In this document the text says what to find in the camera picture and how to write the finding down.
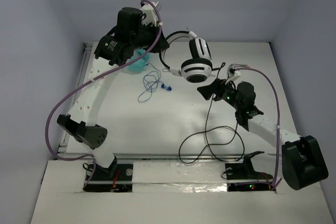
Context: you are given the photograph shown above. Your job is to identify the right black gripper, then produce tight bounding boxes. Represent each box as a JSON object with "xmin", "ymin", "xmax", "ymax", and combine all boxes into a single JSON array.
[{"xmin": 197, "ymin": 77, "xmax": 243, "ymax": 111}]

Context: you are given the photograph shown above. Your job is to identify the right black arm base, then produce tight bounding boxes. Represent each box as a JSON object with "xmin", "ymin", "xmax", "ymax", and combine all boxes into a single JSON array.
[{"xmin": 221, "ymin": 151, "xmax": 273, "ymax": 192}]

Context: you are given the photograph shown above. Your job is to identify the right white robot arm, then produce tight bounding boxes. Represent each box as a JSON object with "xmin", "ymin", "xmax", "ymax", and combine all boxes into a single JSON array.
[{"xmin": 197, "ymin": 79, "xmax": 329, "ymax": 190}]

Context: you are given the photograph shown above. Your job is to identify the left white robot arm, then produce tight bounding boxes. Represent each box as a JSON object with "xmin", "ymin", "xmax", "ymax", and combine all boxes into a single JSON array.
[{"xmin": 57, "ymin": 1, "xmax": 168, "ymax": 179}]

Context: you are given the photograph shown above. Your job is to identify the aluminium frame rail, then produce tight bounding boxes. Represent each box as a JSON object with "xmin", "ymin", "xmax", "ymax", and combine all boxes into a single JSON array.
[{"xmin": 56, "ymin": 42, "xmax": 92, "ymax": 159}]

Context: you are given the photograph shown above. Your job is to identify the white black headphones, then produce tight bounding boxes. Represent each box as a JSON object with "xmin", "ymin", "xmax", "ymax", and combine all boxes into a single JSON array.
[{"xmin": 159, "ymin": 30, "xmax": 213, "ymax": 83}]

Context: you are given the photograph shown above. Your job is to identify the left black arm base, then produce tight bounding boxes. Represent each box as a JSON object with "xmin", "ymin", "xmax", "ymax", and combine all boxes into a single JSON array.
[{"xmin": 82, "ymin": 158, "xmax": 133, "ymax": 193}]

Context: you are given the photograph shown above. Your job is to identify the blue thin cable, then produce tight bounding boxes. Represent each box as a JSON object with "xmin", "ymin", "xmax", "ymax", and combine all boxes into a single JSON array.
[{"xmin": 138, "ymin": 62, "xmax": 173, "ymax": 103}]

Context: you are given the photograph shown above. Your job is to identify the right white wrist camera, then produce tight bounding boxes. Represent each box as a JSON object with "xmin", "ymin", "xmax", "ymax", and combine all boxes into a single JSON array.
[{"xmin": 226, "ymin": 67, "xmax": 241, "ymax": 83}]

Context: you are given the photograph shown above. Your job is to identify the black headphone cable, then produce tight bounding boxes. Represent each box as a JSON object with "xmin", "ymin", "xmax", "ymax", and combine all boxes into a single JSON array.
[{"xmin": 178, "ymin": 62, "xmax": 249, "ymax": 166}]

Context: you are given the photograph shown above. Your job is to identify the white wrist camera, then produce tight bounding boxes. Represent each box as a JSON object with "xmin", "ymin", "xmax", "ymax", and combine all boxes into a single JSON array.
[
  {"xmin": 226, "ymin": 67, "xmax": 241, "ymax": 83},
  {"xmin": 140, "ymin": 1, "xmax": 158, "ymax": 26}
]

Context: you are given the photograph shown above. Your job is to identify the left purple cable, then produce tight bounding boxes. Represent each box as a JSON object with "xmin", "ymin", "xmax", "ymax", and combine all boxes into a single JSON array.
[{"xmin": 45, "ymin": 0, "xmax": 164, "ymax": 190}]

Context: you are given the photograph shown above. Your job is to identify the teal cat ear headphones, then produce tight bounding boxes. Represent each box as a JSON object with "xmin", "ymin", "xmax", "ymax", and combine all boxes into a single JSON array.
[{"xmin": 127, "ymin": 49, "xmax": 151, "ymax": 73}]

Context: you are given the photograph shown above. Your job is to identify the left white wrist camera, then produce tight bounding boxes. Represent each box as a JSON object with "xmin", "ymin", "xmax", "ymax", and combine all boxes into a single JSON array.
[{"xmin": 140, "ymin": 1, "xmax": 158, "ymax": 26}]

